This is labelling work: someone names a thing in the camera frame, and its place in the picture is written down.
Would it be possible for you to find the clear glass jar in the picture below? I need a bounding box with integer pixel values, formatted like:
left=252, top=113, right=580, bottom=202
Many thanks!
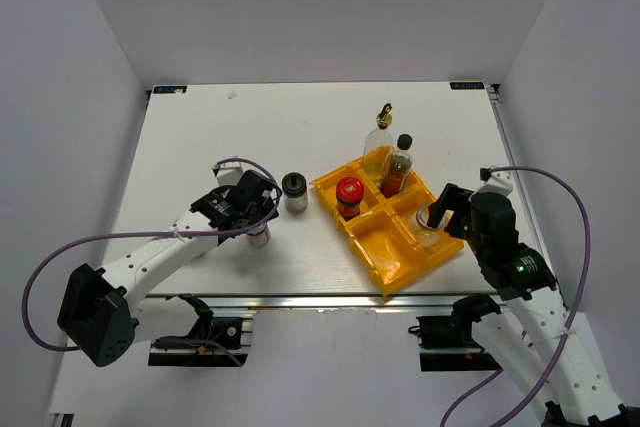
left=405, top=203, right=448, bottom=249

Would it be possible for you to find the silver lid spice jar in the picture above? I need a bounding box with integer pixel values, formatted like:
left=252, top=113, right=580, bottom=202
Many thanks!
left=246, top=223, right=271, bottom=248

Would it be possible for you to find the black cap chili sauce bottle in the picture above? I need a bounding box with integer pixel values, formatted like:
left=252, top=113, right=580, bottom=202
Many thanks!
left=380, top=134, right=413, bottom=198

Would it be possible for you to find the clear square oil bottle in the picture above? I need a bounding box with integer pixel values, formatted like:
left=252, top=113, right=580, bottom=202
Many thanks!
left=362, top=103, right=393, bottom=182

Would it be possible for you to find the red lid sauce jar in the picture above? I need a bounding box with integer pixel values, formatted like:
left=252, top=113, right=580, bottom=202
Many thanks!
left=335, top=177, right=364, bottom=220

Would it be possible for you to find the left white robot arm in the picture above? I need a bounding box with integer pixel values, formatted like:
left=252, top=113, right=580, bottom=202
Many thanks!
left=57, top=170, right=280, bottom=367

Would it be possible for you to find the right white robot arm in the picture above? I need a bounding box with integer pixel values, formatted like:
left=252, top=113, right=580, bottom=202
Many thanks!
left=427, top=184, right=639, bottom=426

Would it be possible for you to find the black top pepper grinder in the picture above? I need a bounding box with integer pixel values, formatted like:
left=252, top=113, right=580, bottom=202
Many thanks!
left=281, top=172, right=308, bottom=214

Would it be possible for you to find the yellow four-compartment bin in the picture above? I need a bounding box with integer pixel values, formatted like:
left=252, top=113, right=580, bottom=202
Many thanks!
left=311, top=158, right=463, bottom=296

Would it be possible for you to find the right blue logo sticker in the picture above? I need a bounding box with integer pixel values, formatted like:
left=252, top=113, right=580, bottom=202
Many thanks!
left=449, top=81, right=485, bottom=90

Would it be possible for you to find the blue logo sticker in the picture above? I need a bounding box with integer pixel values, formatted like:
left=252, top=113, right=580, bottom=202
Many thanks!
left=152, top=85, right=187, bottom=95
left=449, top=81, right=485, bottom=90

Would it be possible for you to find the left blue logo sticker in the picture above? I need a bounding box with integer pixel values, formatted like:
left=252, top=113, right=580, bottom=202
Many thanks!
left=152, top=85, right=187, bottom=95

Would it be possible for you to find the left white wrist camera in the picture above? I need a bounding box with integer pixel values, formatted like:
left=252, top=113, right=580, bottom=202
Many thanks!
left=212, top=162, right=244, bottom=187

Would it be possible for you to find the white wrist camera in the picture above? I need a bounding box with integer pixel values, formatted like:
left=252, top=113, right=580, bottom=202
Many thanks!
left=212, top=162, right=244, bottom=187
left=475, top=166, right=514, bottom=197

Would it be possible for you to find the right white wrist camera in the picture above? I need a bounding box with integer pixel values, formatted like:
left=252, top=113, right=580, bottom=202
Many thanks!
left=475, top=166, right=514, bottom=197

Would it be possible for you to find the aluminium table frame rail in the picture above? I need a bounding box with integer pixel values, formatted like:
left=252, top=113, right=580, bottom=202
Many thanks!
left=144, top=291, right=501, bottom=312

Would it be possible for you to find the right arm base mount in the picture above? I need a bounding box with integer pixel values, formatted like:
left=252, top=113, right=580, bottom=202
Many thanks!
left=408, top=294, right=501, bottom=372

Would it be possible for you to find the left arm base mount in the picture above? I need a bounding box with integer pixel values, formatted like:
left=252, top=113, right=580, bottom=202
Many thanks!
left=148, top=294, right=252, bottom=368

